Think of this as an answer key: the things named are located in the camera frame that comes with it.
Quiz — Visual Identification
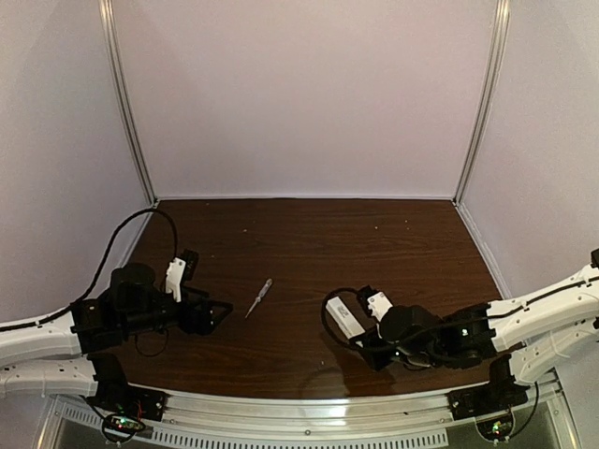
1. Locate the clear tester screwdriver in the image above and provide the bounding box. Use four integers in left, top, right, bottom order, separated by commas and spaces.
244, 278, 273, 319

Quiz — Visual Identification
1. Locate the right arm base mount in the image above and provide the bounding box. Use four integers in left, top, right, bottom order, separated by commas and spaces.
447, 355, 529, 443

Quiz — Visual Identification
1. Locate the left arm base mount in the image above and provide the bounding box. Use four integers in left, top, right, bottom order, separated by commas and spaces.
84, 354, 168, 442

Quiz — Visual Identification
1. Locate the right aluminium frame post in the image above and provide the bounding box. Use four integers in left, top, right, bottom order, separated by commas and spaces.
453, 0, 511, 207

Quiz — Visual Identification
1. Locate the black camera cable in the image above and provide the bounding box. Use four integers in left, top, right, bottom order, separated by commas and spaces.
69, 209, 182, 310
320, 287, 375, 356

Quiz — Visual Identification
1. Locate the left aluminium frame post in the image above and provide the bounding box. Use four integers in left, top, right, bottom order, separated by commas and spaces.
98, 0, 158, 205

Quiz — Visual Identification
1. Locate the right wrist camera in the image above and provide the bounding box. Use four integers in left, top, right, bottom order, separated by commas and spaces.
357, 285, 393, 323

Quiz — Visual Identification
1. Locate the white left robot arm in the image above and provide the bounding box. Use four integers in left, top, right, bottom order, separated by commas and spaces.
1, 258, 233, 401

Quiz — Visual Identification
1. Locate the right black camera cable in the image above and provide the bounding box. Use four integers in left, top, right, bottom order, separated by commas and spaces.
320, 287, 375, 356

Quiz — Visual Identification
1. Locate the aluminium frame post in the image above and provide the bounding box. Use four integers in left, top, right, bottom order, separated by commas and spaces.
98, 0, 158, 205
453, 0, 511, 207

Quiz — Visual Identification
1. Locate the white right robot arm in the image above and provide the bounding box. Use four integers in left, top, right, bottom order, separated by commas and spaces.
343, 251, 598, 386

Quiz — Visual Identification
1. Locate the left black camera cable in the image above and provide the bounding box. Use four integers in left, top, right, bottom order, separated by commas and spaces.
69, 209, 182, 310

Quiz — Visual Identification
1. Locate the white remote control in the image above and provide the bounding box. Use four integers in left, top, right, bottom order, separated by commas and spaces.
326, 297, 376, 340

